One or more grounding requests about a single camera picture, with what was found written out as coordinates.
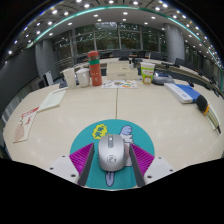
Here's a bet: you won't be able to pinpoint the blue and white book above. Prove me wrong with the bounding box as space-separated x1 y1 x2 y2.
163 82 202 105

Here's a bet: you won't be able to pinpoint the green printed paper cup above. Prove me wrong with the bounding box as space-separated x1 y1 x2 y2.
140 61 156 85

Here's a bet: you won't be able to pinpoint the dark office chairs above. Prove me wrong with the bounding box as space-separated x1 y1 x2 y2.
99 49 222 88

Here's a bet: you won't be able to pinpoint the black foam-tipped grey microphone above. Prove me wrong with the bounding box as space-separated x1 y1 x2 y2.
195 94 222 135

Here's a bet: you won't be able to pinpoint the ceiling lights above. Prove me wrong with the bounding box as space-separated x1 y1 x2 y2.
6 0 222 58

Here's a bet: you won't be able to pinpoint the red drink bottle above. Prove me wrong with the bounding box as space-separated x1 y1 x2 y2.
87 50 103 87

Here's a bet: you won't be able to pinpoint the red printed paper sheet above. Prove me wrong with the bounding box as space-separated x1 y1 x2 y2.
13 105 41 144

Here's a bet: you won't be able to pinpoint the white paper booklet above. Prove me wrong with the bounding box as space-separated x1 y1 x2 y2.
37 88 69 113

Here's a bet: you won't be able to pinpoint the teal round printed mouse pad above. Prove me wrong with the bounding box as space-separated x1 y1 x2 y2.
69 118 156 190

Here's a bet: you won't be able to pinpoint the white lidded cup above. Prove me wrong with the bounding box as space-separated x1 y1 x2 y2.
75 67 91 88

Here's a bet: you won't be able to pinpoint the beige cardboard box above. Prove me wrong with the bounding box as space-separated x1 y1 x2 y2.
105 61 139 81

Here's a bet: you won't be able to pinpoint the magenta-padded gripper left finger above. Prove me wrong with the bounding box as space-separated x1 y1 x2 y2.
47 142 96 187

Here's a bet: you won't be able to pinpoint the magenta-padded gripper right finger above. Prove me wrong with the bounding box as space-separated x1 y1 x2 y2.
128 143 176 188

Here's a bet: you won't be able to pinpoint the silver computer mouse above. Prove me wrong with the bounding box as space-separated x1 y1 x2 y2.
97 133 129 173

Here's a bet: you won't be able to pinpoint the colourful printed leaflet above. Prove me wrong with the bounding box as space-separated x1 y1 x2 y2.
101 79 138 90

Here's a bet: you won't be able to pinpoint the black grey desk device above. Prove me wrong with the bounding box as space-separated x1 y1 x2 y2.
151 71 175 86

